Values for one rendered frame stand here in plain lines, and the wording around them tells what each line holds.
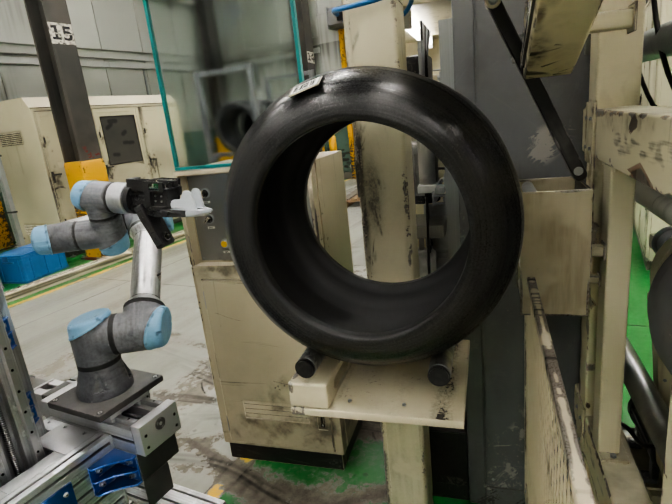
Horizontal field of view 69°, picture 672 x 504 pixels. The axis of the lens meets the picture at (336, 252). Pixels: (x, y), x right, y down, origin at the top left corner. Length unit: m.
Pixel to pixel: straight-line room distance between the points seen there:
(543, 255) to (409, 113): 0.52
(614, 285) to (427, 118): 0.64
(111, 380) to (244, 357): 0.67
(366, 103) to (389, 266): 0.57
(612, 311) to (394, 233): 0.54
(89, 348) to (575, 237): 1.26
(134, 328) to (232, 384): 0.79
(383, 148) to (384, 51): 0.23
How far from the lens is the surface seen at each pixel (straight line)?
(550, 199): 1.18
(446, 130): 0.85
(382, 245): 1.30
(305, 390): 1.09
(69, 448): 1.58
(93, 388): 1.54
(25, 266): 6.28
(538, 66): 1.09
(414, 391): 1.14
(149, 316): 1.46
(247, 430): 2.25
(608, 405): 1.41
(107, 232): 1.34
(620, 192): 1.22
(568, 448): 0.69
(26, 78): 9.97
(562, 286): 1.24
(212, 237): 1.97
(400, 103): 0.86
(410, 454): 1.60
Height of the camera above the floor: 1.41
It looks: 16 degrees down
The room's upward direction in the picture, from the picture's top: 6 degrees counter-clockwise
